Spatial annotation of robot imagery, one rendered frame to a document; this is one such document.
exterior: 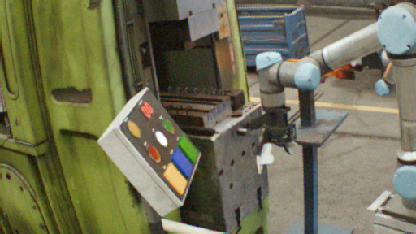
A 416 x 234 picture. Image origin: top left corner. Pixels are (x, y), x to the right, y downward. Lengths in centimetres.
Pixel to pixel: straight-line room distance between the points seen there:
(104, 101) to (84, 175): 47
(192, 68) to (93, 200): 76
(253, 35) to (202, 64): 357
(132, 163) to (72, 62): 70
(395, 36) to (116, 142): 79
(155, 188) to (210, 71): 102
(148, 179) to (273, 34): 451
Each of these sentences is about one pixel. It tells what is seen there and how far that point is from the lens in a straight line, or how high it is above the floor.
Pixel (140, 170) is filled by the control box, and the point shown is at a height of 107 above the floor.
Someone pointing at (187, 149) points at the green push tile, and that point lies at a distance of 162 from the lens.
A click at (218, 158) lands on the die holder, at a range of 198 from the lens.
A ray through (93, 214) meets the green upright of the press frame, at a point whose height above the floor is 57.
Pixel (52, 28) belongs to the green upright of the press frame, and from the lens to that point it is 203.
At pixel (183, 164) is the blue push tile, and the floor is 101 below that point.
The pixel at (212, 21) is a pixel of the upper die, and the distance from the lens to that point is 201.
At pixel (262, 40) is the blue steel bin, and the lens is 584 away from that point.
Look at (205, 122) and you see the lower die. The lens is 199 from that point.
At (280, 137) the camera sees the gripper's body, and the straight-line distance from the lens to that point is 152.
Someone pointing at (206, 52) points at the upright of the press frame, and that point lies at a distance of 231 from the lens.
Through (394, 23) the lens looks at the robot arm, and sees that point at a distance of 121.
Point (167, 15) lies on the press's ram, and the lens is 186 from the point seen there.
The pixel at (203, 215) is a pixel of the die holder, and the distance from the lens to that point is 219.
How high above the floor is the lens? 165
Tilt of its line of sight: 20 degrees down
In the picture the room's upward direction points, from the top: 8 degrees counter-clockwise
